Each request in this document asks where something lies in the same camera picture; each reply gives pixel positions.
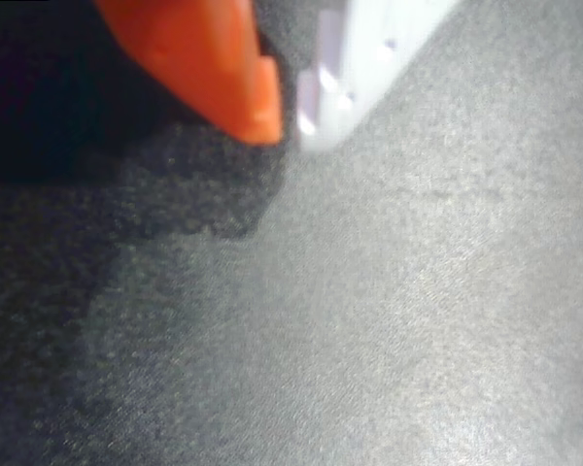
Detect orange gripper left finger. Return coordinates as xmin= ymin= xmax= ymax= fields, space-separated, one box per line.
xmin=90 ymin=0 xmax=286 ymax=146

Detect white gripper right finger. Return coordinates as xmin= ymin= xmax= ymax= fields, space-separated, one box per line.
xmin=294 ymin=0 xmax=462 ymax=152

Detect black desk mat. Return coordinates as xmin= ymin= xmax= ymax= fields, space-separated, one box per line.
xmin=0 ymin=0 xmax=583 ymax=466

